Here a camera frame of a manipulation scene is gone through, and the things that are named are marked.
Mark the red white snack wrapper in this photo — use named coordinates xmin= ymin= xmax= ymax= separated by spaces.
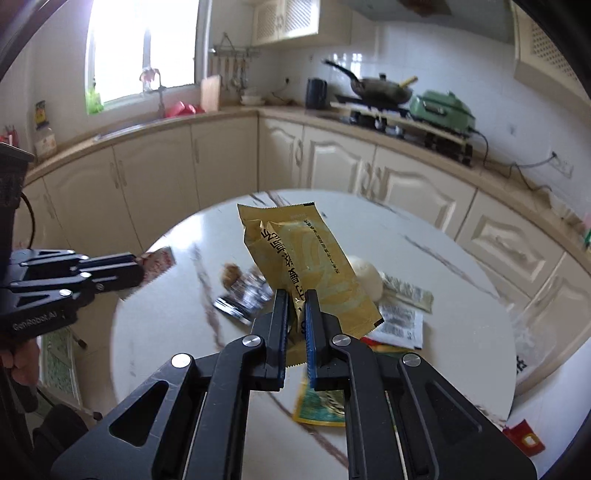
xmin=117 ymin=246 xmax=176 ymax=301

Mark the green red snack packet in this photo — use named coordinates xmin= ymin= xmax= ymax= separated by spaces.
xmin=292 ymin=338 xmax=408 ymax=428

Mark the black snack wrapper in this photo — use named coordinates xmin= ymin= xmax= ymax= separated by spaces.
xmin=213 ymin=270 xmax=274 ymax=326

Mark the white steamed bun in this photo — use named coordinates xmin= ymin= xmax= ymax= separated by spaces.
xmin=346 ymin=255 xmax=384 ymax=303

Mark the yellow snack bag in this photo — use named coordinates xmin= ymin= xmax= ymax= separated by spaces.
xmin=238 ymin=203 xmax=381 ymax=366

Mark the kitchen faucet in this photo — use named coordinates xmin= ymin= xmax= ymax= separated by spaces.
xmin=139 ymin=67 xmax=165 ymax=119

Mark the kitchen window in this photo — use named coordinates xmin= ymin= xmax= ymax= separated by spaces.
xmin=86 ymin=1 xmax=199 ymax=105

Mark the person left hand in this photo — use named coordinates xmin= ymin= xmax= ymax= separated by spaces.
xmin=1 ymin=339 xmax=40 ymax=386

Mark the white barcode sachet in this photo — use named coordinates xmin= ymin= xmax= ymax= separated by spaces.
xmin=366 ymin=300 xmax=424 ymax=350

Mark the large jar with yellow label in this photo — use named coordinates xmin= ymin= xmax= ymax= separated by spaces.
xmin=34 ymin=100 xmax=57 ymax=162

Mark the red packet on floor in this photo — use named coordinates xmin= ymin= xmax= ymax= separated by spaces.
xmin=502 ymin=420 xmax=546 ymax=457

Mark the round white marble table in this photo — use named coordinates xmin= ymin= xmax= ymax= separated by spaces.
xmin=110 ymin=188 xmax=518 ymax=480

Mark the red utensil holder rack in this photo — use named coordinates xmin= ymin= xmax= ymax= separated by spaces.
xmin=0 ymin=125 xmax=19 ymax=147

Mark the white rice sack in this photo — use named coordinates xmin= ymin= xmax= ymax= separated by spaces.
xmin=513 ymin=293 xmax=581 ymax=395

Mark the green bottle on windowsill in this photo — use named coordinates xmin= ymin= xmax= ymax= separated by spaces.
xmin=85 ymin=87 xmax=104 ymax=115

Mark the red dish basin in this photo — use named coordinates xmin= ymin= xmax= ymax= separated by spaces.
xmin=165 ymin=101 xmax=204 ymax=118

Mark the wooden cutting board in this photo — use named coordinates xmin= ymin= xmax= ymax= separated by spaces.
xmin=199 ymin=75 xmax=221 ymax=113

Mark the white bowls stack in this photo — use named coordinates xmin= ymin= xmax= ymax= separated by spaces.
xmin=240 ymin=94 xmax=266 ymax=107

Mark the hanging utensil rack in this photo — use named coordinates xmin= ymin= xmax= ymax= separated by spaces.
xmin=208 ymin=32 xmax=260 ymax=96

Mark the black electric kettle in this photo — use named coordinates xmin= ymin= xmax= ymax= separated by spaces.
xmin=304 ymin=78 xmax=328 ymax=110

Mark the black gas stove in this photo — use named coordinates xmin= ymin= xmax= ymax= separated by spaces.
xmin=329 ymin=102 xmax=473 ymax=167

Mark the black frying pan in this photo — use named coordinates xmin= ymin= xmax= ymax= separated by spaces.
xmin=322 ymin=59 xmax=418 ymax=105

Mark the green electric cooker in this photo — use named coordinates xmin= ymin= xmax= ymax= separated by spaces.
xmin=409 ymin=90 xmax=476 ymax=137

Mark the range hood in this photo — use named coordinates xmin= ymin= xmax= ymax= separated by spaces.
xmin=342 ymin=0 xmax=515 ymax=44

